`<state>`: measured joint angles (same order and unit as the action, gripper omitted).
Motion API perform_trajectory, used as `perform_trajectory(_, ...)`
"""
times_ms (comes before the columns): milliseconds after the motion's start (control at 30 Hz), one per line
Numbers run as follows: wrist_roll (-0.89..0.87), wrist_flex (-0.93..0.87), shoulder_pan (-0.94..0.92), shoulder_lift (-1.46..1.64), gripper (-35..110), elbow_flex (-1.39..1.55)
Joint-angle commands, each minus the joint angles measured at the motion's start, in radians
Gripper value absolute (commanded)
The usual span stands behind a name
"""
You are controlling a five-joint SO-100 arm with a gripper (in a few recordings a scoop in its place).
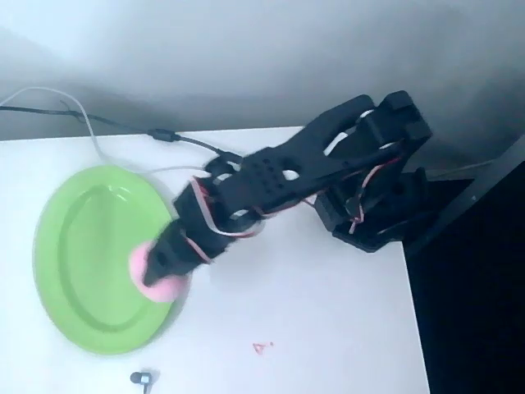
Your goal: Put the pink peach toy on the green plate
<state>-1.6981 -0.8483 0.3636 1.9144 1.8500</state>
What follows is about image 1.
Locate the green oval plate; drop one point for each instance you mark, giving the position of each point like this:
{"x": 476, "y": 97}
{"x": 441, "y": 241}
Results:
{"x": 94, "y": 262}

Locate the small metal screw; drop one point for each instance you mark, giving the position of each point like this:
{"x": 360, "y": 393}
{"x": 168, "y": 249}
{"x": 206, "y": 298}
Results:
{"x": 141, "y": 378}

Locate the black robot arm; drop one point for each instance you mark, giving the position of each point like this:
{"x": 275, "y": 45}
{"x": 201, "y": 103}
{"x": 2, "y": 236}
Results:
{"x": 287, "y": 172}

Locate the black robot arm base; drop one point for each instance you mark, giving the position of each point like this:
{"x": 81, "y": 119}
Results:
{"x": 393, "y": 213}

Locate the pink plush ball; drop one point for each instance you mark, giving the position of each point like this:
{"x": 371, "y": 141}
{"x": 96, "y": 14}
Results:
{"x": 164, "y": 291}

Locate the black furniture panel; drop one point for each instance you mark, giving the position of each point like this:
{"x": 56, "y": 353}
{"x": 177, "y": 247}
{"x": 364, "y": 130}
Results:
{"x": 471, "y": 287}

